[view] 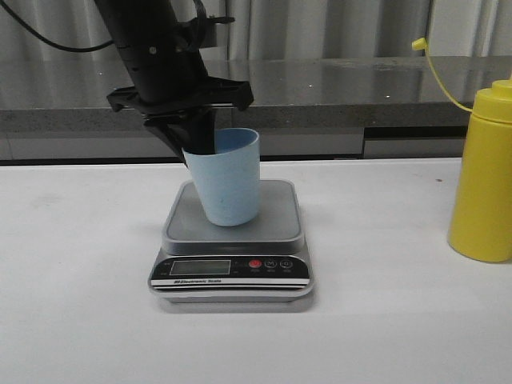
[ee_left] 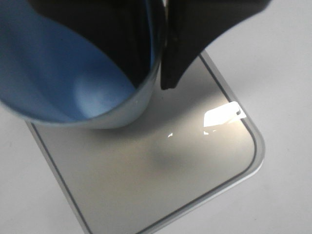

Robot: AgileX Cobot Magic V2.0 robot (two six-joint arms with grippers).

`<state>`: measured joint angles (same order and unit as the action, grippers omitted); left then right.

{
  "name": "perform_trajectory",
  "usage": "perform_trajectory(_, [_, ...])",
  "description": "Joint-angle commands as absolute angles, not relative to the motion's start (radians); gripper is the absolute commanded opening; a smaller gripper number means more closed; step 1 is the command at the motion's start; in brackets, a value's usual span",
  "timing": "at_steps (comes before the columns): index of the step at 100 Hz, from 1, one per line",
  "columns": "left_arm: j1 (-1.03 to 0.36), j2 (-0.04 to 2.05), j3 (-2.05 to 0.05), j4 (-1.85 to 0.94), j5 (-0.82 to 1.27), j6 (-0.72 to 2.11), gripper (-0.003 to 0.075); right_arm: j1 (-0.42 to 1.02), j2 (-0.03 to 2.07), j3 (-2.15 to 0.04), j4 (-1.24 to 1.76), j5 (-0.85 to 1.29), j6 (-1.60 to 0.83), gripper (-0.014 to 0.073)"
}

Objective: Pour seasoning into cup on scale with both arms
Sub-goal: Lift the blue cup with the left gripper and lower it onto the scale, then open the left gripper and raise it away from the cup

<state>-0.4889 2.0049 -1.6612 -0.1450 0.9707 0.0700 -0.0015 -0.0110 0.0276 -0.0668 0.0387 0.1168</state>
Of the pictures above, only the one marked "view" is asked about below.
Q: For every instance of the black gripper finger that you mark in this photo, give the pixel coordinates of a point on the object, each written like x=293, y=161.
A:
x=171, y=134
x=196, y=131

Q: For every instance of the yellow squeeze bottle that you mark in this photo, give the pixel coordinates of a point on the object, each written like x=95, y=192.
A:
x=480, y=227

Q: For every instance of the light blue plastic cup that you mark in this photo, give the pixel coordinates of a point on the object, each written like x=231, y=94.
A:
x=227, y=181

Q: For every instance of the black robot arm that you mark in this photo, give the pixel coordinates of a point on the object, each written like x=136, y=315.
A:
x=132, y=23

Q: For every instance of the grey pleated curtain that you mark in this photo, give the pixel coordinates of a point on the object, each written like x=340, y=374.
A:
x=268, y=30

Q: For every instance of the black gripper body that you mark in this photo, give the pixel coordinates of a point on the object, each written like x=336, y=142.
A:
x=168, y=79

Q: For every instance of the silver digital kitchen scale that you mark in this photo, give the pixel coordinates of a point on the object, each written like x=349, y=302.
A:
x=264, y=260

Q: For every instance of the grey stone counter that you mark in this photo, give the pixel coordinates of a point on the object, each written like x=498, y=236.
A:
x=57, y=112

